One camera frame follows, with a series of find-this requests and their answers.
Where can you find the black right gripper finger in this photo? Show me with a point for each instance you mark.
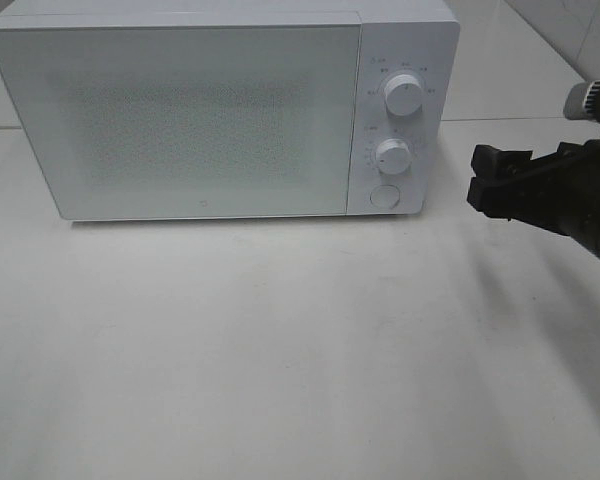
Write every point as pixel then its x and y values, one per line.
pixel 490 163
pixel 490 200

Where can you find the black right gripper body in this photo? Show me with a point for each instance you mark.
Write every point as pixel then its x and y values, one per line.
pixel 564 196

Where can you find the white microwave knob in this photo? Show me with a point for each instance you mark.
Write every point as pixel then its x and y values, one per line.
pixel 393 157
pixel 403 94

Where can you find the round white door-release button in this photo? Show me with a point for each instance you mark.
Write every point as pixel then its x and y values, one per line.
pixel 385 197

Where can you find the white microwave door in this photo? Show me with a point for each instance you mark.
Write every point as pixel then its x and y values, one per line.
pixel 137 124

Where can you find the white microwave oven body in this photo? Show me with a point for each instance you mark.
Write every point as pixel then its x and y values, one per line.
pixel 417 37

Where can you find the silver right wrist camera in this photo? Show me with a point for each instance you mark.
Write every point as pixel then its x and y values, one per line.
pixel 583 102

